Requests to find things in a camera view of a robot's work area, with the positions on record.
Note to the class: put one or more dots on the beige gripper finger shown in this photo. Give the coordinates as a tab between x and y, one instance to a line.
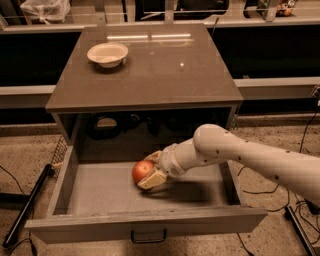
155	178
154	157

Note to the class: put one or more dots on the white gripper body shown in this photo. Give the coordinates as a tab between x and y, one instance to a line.
169	162

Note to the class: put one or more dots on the red apple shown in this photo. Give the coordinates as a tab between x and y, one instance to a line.
141	170

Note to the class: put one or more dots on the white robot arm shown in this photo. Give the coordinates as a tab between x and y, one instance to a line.
212	144

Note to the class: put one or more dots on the open grey top drawer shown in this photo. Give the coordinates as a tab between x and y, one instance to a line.
95	198

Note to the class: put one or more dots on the grey cabinet with counter top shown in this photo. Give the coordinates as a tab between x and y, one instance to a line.
168	66

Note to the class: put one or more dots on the black bar on floor left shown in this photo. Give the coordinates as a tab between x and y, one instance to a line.
12	236

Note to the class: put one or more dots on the black bar on floor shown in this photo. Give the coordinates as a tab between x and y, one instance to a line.
291	216
12	236

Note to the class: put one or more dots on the white bowl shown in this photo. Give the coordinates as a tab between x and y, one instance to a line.
107	55

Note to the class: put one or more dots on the black bar on floor right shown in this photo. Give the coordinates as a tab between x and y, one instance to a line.
291	216

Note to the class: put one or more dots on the black power brick right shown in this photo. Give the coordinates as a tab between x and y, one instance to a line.
314	209

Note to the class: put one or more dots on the clear plastic bag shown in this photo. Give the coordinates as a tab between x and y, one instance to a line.
46	11

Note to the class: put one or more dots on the black drawer handle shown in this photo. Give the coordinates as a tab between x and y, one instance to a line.
148	237

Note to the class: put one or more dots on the wire mesh basket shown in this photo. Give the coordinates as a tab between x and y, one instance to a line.
59	153

